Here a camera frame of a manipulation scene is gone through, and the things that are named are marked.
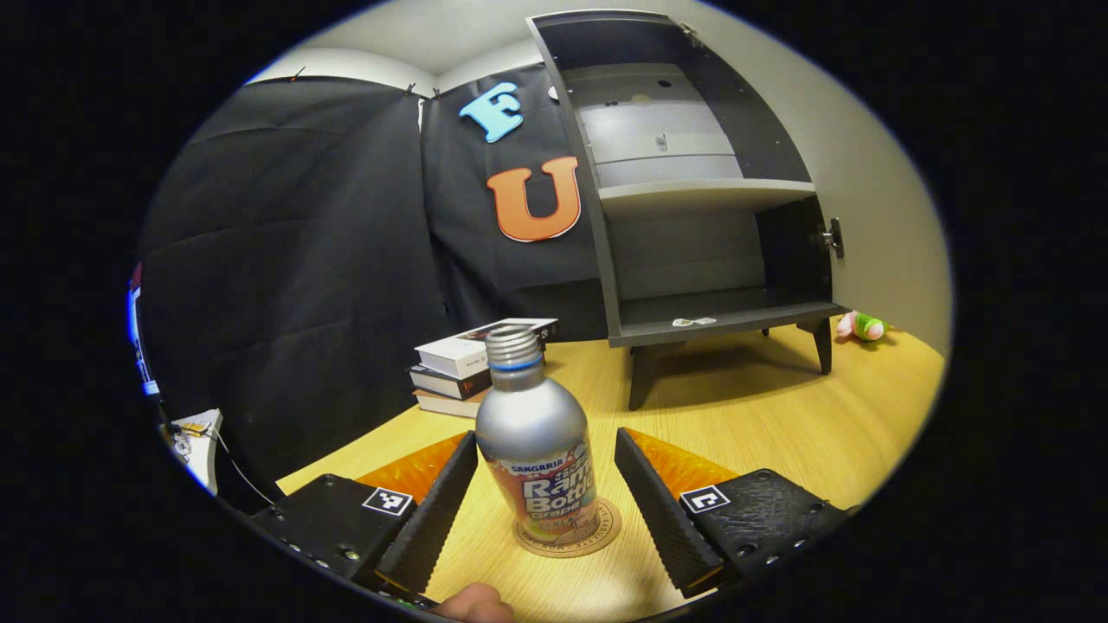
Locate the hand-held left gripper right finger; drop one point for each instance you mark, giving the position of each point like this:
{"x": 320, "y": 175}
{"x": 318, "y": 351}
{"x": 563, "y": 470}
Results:
{"x": 658, "y": 519}

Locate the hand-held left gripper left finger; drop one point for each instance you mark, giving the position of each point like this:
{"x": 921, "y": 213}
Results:
{"x": 437, "y": 519}

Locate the round tan coaster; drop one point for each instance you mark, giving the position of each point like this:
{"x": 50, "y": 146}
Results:
{"x": 610, "y": 519}

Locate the silver bottle with pink label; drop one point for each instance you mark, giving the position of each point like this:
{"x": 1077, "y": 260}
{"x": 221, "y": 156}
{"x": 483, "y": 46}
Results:
{"x": 532, "y": 433}

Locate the grey cabinet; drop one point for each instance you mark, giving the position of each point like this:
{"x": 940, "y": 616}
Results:
{"x": 597, "y": 216}

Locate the white cabinet shelf board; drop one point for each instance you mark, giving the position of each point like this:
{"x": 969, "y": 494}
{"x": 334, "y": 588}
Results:
{"x": 692, "y": 192}

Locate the metal door hinge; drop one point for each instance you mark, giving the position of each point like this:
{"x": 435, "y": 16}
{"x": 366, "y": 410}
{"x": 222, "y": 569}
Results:
{"x": 834, "y": 235}
{"x": 690, "y": 35}

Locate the white book with brown cover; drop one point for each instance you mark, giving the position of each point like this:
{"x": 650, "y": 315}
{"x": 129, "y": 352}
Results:
{"x": 446, "y": 405}

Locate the black book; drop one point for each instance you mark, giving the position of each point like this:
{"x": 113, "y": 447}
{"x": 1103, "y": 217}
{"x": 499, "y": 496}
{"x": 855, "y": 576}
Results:
{"x": 446, "y": 382}

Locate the white book with portrait cover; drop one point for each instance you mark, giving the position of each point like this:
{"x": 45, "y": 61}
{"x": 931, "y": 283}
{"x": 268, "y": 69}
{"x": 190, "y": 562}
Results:
{"x": 459, "y": 350}

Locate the pink and green plush toy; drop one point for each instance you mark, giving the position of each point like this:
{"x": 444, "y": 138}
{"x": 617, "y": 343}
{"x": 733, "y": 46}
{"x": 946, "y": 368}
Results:
{"x": 868, "y": 327}

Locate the black backdrop cloth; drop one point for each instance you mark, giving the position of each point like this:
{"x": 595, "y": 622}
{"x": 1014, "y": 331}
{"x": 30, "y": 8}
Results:
{"x": 303, "y": 260}

